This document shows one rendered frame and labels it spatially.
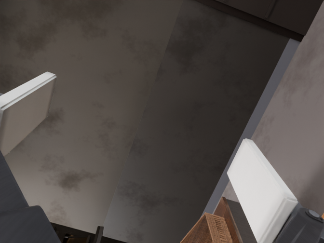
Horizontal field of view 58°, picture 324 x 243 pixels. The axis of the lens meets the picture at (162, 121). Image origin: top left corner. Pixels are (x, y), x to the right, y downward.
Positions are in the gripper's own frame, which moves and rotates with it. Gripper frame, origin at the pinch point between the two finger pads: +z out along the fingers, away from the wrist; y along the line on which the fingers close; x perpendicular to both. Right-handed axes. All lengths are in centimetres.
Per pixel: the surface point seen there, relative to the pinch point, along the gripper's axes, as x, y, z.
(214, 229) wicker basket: -107, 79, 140
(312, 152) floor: -49, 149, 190
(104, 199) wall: -228, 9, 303
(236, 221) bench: -102, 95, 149
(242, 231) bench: -102, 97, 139
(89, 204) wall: -242, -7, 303
